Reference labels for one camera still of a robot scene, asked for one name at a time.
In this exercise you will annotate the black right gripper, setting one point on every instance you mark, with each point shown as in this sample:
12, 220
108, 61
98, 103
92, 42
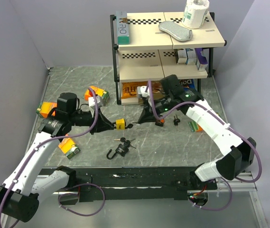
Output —
147, 115

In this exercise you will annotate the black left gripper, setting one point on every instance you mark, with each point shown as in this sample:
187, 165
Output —
102, 124

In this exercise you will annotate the yellow padlock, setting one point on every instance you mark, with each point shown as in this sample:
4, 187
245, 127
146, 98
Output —
120, 124

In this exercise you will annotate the keys of orange padlock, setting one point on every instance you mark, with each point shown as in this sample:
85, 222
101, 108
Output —
176, 121

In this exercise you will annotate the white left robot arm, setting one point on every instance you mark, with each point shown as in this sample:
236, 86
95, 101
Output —
20, 193

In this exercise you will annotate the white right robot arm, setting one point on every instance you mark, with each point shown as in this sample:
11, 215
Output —
237, 152

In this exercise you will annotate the orange box by right arm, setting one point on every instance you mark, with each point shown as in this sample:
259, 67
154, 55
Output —
195, 126

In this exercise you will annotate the black key bunch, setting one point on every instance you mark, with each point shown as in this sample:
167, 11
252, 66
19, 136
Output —
126, 142

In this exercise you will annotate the orange green snack box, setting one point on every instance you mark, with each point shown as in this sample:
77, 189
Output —
104, 94

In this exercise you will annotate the black padlock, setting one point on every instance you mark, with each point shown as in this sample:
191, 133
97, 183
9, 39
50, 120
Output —
121, 150

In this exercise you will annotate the kettle chips bag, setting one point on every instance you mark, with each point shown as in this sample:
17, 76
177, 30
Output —
129, 92

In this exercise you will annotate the orange snack box front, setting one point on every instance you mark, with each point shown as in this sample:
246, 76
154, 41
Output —
69, 148

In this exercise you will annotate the blue doritos bag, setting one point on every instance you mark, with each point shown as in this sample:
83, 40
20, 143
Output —
187, 84

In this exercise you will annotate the orange green striped box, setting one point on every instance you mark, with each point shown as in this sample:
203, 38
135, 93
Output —
44, 108

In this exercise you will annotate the white small carton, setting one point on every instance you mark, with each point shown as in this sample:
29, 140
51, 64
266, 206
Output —
181, 56

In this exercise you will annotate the beige two-tier shelf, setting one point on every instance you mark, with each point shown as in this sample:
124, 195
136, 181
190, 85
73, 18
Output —
150, 54

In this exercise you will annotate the white blue carton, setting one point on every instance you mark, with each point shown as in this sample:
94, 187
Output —
191, 56

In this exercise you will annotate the purple white carton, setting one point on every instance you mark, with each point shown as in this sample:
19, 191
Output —
201, 62

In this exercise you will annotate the teal rio box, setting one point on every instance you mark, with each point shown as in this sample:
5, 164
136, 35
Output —
123, 31

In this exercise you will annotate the grey sponge pouch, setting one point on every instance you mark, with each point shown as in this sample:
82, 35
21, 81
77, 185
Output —
176, 31

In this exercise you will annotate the white toilet paper roll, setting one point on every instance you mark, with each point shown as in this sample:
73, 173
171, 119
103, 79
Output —
195, 13

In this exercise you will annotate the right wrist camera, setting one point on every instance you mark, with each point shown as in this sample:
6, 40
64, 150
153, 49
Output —
144, 93

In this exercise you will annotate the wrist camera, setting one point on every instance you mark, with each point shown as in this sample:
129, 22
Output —
144, 93
92, 104

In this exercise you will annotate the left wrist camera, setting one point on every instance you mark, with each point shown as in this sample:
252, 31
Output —
92, 104

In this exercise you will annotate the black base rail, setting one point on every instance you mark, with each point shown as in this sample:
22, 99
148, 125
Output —
135, 183

